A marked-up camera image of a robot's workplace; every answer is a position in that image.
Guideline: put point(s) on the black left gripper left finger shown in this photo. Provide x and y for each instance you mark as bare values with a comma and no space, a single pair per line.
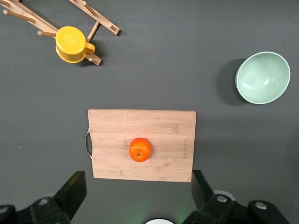
67,198

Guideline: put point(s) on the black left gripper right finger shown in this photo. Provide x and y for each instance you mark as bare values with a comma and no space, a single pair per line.
205,200

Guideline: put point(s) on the orange fruit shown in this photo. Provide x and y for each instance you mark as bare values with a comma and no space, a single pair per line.
140,149

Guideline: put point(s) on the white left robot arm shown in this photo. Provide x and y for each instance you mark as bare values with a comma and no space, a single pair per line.
159,221

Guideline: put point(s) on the wooden cutting board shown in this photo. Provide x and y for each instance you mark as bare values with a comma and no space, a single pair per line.
112,140

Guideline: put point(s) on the light green bowl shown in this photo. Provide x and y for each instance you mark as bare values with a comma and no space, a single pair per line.
262,78

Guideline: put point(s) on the yellow mug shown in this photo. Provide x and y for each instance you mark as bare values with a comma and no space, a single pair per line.
70,43

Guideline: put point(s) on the wooden peg drying rack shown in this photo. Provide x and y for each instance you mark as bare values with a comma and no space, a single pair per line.
93,12

